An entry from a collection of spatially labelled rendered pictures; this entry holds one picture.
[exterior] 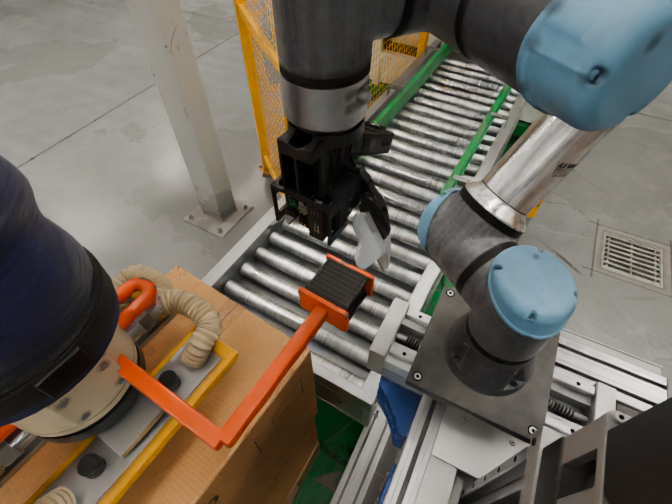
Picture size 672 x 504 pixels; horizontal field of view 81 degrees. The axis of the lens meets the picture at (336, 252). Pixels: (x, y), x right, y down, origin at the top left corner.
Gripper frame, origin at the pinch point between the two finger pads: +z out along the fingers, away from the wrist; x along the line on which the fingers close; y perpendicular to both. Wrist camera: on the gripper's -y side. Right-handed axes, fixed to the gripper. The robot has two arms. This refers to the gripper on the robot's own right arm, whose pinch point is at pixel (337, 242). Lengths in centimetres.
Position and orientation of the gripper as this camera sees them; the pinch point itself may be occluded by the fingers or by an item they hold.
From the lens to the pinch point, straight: 52.1
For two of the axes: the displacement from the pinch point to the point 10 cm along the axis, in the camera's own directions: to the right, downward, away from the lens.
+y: -5.3, 6.6, -5.3
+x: 8.5, 4.1, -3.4
